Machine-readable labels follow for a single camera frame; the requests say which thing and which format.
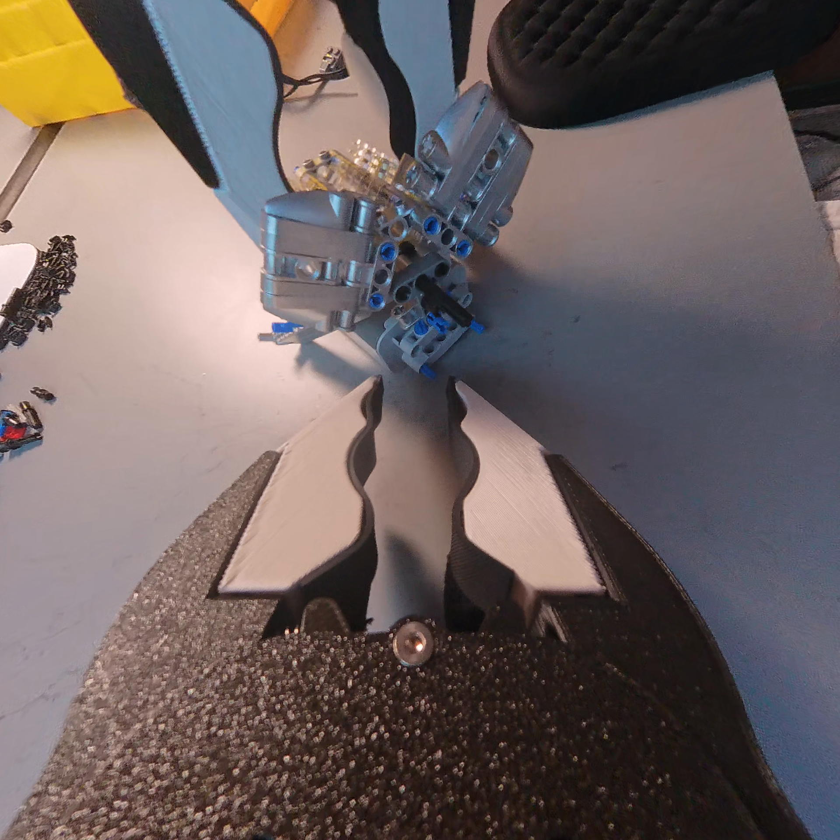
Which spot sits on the black rounded armrest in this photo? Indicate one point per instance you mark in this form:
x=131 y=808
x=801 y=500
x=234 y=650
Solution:
x=656 y=53

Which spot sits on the yellow plastic bin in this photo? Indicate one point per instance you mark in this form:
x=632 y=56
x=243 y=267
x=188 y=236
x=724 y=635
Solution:
x=79 y=59

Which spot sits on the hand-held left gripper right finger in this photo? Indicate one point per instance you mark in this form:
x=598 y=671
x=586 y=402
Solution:
x=532 y=525

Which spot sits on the pile of black links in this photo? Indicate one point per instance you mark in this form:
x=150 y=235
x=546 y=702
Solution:
x=40 y=289

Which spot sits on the grey desk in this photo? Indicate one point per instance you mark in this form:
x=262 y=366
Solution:
x=683 y=328

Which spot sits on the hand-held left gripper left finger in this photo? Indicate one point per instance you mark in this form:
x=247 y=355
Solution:
x=295 y=525

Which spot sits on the grey transparent engine model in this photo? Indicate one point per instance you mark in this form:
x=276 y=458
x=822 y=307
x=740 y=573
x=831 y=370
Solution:
x=394 y=223

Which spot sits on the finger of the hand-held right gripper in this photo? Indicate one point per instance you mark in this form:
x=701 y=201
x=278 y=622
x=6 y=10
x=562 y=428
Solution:
x=420 y=53
x=223 y=105

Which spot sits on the pile of mixed building pieces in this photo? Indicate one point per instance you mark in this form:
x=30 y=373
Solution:
x=20 y=423

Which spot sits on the grey battery box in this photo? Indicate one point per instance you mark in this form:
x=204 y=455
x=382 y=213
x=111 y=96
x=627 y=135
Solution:
x=423 y=335

